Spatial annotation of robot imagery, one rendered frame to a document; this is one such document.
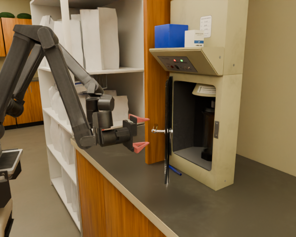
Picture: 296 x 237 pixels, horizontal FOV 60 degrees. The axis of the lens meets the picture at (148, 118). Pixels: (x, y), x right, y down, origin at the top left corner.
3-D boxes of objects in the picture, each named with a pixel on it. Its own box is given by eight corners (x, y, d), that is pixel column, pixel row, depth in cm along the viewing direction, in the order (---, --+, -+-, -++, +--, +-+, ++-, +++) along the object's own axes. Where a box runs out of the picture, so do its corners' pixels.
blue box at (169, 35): (173, 48, 113) (173, 27, 111) (188, 48, 105) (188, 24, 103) (154, 48, 108) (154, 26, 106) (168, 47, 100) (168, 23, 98)
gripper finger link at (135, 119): (153, 115, 97) (132, 118, 92) (153, 133, 99) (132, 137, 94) (144, 112, 103) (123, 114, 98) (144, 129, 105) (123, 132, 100)
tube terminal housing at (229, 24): (203, 153, 144) (210, 6, 125) (253, 175, 118) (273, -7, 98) (167, 163, 131) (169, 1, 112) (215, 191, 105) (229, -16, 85)
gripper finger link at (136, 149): (153, 132, 99) (132, 136, 94) (152, 150, 101) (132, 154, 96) (144, 128, 105) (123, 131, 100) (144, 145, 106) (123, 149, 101)
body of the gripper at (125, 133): (135, 122, 94) (116, 125, 90) (135, 149, 96) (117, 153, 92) (126, 119, 99) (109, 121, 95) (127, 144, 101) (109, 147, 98)
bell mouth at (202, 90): (211, 89, 124) (212, 78, 122) (242, 94, 109) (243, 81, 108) (183, 92, 115) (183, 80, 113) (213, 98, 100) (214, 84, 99)
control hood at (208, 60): (169, 70, 119) (169, 48, 117) (223, 75, 93) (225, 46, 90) (148, 71, 113) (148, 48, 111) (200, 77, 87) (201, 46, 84)
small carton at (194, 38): (194, 47, 99) (194, 31, 97) (203, 47, 95) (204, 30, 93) (184, 47, 96) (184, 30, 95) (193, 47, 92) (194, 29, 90)
